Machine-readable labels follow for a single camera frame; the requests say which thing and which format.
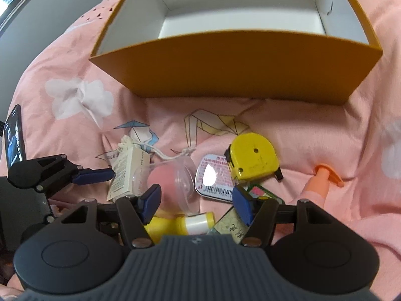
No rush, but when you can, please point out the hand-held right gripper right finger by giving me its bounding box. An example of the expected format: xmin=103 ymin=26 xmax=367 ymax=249
xmin=232 ymin=186 xmax=328 ymax=248

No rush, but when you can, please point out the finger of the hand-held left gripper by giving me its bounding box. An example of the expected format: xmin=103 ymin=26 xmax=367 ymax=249
xmin=8 ymin=155 xmax=114 ymax=195
xmin=20 ymin=213 xmax=63 ymax=242

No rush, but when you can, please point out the beige printed packet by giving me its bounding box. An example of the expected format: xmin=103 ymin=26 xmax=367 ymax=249
xmin=207 ymin=207 xmax=252 ymax=245

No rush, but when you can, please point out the white knotted cord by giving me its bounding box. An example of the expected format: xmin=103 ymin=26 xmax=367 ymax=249
xmin=117 ymin=135 xmax=197 ymax=164

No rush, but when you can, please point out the black smartphone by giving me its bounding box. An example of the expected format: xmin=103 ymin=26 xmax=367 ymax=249
xmin=4 ymin=104 xmax=26 ymax=167

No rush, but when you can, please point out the small green box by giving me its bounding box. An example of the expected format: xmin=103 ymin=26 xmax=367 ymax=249
xmin=243 ymin=183 xmax=284 ymax=205

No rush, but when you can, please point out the pink bottle with orange cap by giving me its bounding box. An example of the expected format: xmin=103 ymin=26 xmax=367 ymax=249
xmin=290 ymin=163 xmax=344 ymax=217

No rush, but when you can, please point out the white paper carton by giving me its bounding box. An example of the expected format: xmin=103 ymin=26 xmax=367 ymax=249
xmin=107 ymin=146 xmax=153 ymax=203

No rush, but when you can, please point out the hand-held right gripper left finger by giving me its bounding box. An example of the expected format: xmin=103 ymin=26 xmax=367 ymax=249
xmin=59 ymin=184 xmax=162 ymax=248

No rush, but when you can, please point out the yellow tube with white tape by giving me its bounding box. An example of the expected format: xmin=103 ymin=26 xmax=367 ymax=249
xmin=144 ymin=211 xmax=215 ymax=245

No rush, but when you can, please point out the yellow tape measure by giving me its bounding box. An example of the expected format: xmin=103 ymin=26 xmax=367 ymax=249
xmin=227 ymin=133 xmax=284 ymax=182

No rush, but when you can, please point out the white tin with red label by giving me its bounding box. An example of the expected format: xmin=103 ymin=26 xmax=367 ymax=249
xmin=195 ymin=154 xmax=239 ymax=202

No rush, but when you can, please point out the orange cardboard box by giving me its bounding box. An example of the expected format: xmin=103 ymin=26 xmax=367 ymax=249
xmin=88 ymin=0 xmax=383 ymax=106

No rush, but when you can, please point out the clear case with pink sponge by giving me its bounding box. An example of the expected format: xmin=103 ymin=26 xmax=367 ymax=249
xmin=133 ymin=157 xmax=201 ymax=217

